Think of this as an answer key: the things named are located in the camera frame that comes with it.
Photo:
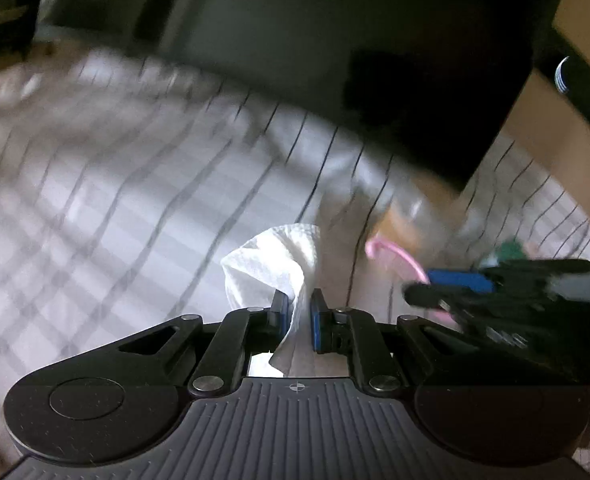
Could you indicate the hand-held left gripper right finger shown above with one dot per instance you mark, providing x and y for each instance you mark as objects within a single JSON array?
[{"x": 320, "y": 322}]

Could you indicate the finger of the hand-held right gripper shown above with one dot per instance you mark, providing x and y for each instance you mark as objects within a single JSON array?
[
  {"x": 460, "y": 280},
  {"x": 435, "y": 296}
]

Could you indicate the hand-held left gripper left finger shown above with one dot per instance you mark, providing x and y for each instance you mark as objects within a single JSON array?
[{"x": 280, "y": 312}]

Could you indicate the pink hair band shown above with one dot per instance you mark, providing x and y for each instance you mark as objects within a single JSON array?
[{"x": 400, "y": 256}]

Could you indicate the white paper tissue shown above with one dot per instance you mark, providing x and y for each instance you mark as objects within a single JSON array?
[{"x": 270, "y": 260}]

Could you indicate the green lid plastic jar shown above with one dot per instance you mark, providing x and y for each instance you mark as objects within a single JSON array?
[{"x": 507, "y": 252}]

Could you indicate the white black checked tablecloth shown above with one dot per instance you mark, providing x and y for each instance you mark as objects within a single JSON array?
[{"x": 125, "y": 200}]

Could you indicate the black computer monitor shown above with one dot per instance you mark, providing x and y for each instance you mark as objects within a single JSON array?
[{"x": 300, "y": 35}]

